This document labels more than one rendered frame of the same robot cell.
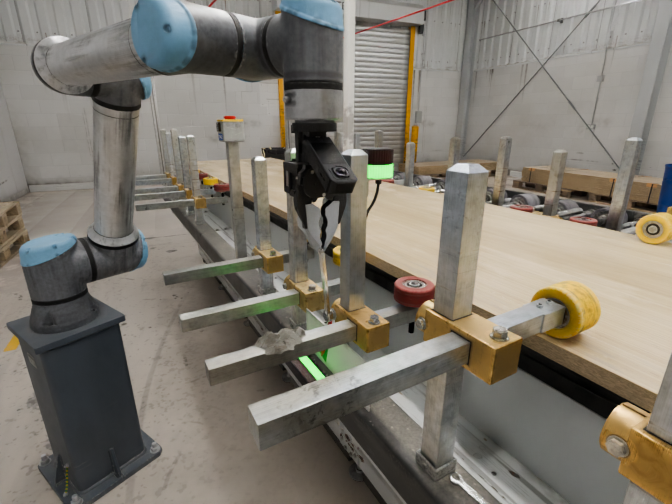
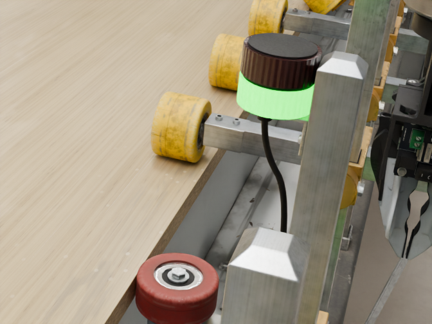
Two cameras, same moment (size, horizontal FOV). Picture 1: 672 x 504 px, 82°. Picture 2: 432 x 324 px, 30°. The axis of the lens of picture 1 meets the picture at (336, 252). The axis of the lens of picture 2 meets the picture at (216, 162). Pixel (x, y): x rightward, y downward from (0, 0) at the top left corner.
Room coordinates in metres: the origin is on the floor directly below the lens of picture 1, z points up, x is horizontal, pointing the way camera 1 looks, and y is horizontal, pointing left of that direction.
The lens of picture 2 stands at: (1.16, 0.29, 1.37)
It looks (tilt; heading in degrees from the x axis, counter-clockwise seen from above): 28 degrees down; 223
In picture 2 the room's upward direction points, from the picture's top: 7 degrees clockwise
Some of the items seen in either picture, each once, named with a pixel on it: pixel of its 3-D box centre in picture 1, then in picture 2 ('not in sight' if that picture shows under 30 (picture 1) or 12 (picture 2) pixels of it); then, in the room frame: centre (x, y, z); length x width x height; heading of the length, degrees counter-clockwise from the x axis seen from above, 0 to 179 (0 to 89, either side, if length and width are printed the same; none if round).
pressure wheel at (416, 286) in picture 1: (412, 307); (174, 317); (0.71, -0.16, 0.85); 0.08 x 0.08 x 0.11
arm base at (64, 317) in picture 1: (63, 305); not in sight; (1.12, 0.88, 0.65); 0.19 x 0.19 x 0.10
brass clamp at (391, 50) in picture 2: not in sight; (381, 38); (0.01, -0.42, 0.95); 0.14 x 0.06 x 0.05; 30
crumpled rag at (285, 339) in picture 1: (282, 336); not in sight; (0.57, 0.09, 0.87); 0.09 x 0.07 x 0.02; 120
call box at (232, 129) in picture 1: (230, 131); not in sight; (1.34, 0.35, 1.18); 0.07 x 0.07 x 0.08; 30
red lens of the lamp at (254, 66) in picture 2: (376, 155); (280, 60); (0.71, -0.07, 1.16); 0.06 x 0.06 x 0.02
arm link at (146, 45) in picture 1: (106, 57); not in sight; (0.80, 0.43, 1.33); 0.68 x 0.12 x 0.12; 50
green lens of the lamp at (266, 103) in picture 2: (376, 169); (276, 90); (0.71, -0.07, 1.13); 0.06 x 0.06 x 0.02
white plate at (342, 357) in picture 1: (333, 354); not in sight; (0.70, 0.00, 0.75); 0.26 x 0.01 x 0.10; 30
